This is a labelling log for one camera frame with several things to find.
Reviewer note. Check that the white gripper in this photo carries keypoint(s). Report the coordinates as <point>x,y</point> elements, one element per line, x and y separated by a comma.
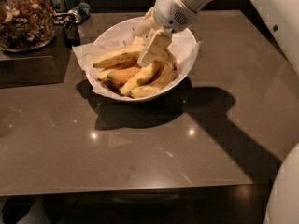
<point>172,12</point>

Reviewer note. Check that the long yellow banana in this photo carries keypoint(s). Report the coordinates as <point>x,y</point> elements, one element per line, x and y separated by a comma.
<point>116,56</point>

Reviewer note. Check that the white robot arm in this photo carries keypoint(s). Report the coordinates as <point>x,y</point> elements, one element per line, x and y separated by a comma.
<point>279,22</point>

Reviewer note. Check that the back upright banana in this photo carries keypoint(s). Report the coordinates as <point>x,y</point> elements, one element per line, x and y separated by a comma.
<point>138,40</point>

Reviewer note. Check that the white bowl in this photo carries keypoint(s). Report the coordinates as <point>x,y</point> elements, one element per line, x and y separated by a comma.
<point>183,44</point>

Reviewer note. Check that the right curved banana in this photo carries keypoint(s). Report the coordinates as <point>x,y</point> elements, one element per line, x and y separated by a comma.
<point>171,59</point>

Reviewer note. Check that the front yellow banana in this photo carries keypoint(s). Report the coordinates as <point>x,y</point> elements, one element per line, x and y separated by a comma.
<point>164,76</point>

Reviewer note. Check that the middle yellow banana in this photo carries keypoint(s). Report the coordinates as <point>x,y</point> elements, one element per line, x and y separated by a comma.
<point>144,75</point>

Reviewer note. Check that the small orange-yellow banana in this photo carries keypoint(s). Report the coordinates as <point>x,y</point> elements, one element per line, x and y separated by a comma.
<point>123,75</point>

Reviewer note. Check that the white paper liner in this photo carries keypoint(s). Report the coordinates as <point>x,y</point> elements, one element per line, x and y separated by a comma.
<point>87,52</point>

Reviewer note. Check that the jar metal clasp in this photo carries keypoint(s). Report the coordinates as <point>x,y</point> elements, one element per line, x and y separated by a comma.
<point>78,14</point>

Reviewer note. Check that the dark wooden box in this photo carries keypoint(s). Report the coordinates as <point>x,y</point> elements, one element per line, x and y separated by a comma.
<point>43,66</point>

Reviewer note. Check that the glass jar of nuts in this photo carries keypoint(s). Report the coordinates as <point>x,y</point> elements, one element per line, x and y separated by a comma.
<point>25,25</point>

